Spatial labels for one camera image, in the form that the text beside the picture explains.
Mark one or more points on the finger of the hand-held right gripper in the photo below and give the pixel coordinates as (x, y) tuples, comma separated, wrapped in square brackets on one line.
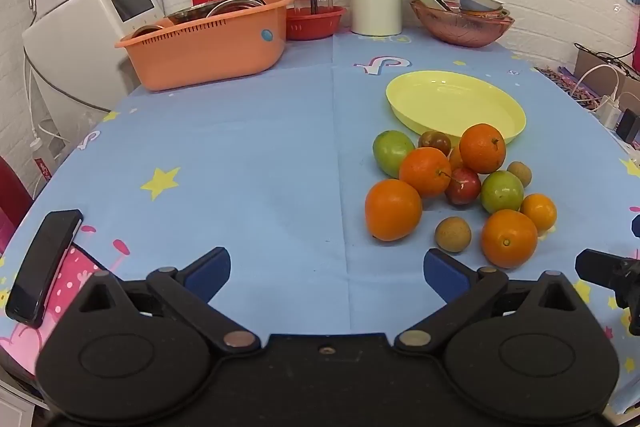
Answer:
[(597, 268)]

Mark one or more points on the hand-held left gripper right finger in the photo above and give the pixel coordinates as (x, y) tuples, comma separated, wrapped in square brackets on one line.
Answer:
[(444, 274)]

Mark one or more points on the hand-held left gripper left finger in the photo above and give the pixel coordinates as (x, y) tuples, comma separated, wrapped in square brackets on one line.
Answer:
[(210, 271)]

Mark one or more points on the brown kiwi front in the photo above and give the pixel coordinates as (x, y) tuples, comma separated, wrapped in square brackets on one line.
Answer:
[(453, 234)]

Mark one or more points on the orange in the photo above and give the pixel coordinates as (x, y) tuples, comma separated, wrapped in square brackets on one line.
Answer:
[(392, 211), (509, 239), (424, 172), (482, 148)]

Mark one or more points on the small tangerine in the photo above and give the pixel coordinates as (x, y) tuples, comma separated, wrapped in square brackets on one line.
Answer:
[(455, 160), (539, 212)]

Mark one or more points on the bright red plum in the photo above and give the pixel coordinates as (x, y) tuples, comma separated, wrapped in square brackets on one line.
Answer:
[(463, 188)]

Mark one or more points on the green mango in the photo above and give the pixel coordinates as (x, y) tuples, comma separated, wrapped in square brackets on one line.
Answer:
[(391, 149), (501, 192)]

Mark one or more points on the small brown kiwi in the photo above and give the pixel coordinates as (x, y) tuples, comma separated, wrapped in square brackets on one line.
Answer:
[(520, 173)]

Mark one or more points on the dark red plum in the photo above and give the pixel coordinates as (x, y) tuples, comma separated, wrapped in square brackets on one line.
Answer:
[(433, 140)]

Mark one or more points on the yellow plastic plate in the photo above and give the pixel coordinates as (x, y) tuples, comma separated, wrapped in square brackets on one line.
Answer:
[(450, 104)]

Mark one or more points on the blue printed tablecloth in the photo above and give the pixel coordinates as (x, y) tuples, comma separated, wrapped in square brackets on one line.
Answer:
[(250, 157)]

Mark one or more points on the black power adapter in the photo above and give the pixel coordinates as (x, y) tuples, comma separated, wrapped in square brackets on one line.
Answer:
[(629, 127)]

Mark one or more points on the white charger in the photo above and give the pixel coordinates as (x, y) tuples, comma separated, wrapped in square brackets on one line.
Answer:
[(609, 113)]

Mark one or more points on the black smartphone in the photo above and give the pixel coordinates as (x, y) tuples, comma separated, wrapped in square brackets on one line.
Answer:
[(42, 267)]

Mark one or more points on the patterned mat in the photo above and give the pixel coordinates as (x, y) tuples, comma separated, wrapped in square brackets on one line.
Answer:
[(565, 84)]

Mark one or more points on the small white bottle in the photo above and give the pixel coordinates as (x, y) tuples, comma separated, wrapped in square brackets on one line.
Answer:
[(41, 162)]

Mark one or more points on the cardboard box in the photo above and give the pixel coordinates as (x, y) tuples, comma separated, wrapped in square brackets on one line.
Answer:
[(590, 64)]

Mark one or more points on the red vase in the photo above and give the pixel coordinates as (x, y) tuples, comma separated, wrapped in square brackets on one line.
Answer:
[(12, 202)]

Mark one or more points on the orange plastic basket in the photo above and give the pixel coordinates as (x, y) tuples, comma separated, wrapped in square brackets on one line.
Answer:
[(200, 52)]

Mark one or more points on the pink glass bowl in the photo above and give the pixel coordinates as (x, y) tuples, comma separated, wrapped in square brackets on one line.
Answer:
[(460, 32)]

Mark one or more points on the stainless steel bowl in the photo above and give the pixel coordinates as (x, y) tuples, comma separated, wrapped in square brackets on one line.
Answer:
[(147, 30)]

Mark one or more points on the white appliance with screen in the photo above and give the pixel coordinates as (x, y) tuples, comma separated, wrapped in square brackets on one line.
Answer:
[(75, 57)]

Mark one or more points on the red plastic basket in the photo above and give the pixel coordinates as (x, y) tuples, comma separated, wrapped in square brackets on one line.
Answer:
[(312, 27)]

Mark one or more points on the patterned ceramic bowl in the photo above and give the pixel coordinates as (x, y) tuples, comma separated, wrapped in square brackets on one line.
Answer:
[(500, 13)]

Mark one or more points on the stainless steel plate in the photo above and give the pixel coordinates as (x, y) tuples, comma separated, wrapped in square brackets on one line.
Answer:
[(235, 4)]

